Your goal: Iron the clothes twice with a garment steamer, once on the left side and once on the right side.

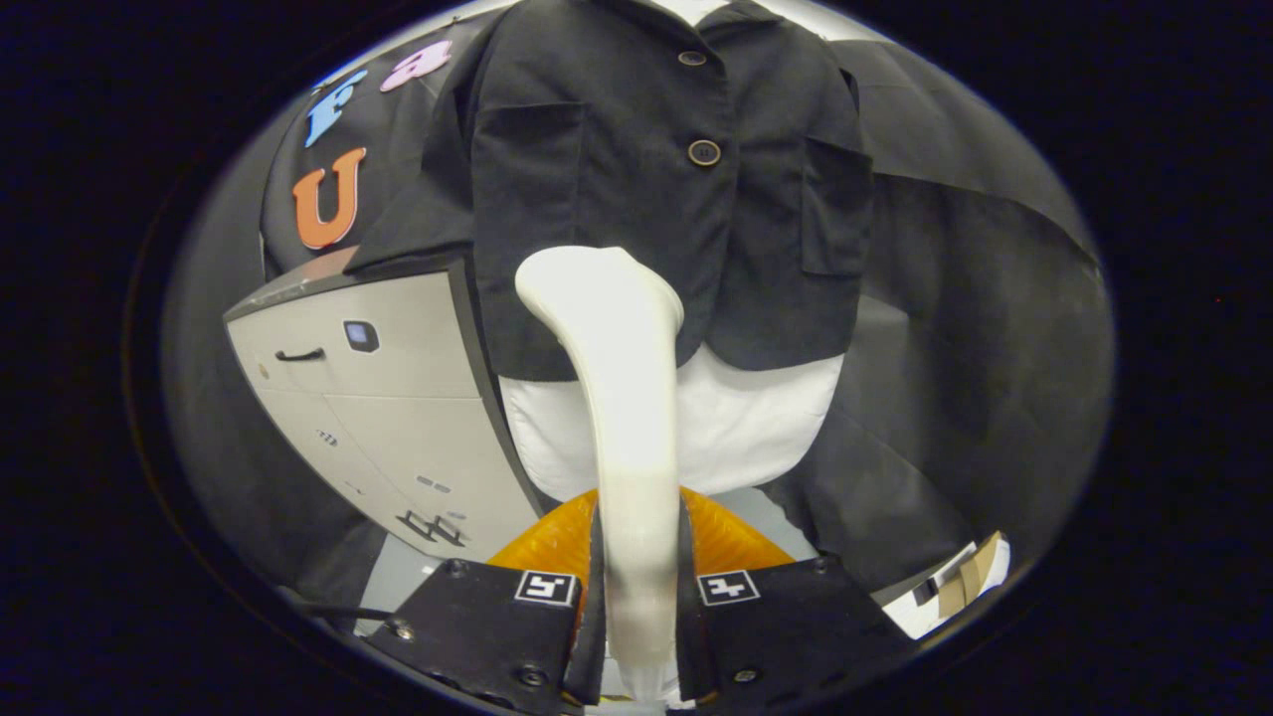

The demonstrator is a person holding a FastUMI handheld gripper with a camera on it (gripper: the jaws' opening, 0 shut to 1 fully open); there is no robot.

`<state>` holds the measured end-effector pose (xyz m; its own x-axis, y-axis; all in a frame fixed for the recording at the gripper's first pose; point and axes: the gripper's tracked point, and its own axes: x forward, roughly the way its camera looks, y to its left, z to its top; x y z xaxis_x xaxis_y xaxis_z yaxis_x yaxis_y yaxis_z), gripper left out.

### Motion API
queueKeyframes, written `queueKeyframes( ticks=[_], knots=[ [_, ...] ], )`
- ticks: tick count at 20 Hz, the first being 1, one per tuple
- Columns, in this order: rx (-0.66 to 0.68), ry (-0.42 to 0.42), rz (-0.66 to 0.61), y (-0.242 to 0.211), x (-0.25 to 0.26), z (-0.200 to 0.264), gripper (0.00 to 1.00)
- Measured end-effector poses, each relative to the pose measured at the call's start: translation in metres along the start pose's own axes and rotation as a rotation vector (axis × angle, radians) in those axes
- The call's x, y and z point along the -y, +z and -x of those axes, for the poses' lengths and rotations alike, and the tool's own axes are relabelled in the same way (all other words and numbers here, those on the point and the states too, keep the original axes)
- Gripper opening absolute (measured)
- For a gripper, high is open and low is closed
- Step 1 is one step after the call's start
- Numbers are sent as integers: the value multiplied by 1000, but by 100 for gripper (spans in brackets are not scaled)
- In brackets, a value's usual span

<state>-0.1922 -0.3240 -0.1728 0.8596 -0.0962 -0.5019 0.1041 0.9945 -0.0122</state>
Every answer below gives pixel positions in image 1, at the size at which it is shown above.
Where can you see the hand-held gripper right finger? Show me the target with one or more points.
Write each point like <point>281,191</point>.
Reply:
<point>796,626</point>

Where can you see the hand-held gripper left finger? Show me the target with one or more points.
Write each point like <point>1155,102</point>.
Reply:
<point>477,636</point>

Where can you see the white garment steamer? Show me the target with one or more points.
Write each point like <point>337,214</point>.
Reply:
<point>627,398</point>

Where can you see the black jacket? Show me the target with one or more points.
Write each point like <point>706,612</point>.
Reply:
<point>597,199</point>

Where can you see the small cardboard box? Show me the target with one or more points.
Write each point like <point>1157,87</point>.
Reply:
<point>960,582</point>

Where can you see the white dress form mannequin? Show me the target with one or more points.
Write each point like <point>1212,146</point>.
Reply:
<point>746,428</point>

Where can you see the grey cabinet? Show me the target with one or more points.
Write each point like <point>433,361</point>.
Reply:
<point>398,378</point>

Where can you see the black backdrop cloth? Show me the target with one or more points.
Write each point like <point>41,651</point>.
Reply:
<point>975,348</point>

